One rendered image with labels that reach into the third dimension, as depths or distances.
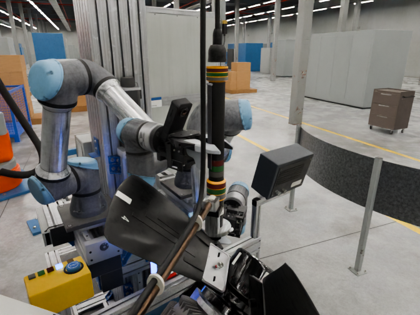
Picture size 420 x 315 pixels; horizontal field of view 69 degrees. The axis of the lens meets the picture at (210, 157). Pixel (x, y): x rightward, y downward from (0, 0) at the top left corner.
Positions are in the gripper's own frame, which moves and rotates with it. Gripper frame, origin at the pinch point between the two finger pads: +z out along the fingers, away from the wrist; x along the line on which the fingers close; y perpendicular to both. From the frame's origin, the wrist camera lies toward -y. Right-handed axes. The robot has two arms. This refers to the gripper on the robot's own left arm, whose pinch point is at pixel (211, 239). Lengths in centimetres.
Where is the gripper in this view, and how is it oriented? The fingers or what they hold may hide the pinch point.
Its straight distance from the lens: 89.5
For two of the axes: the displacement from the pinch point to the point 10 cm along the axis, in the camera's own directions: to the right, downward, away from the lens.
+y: 9.6, 1.9, -2.1
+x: -1.0, 9.3, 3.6
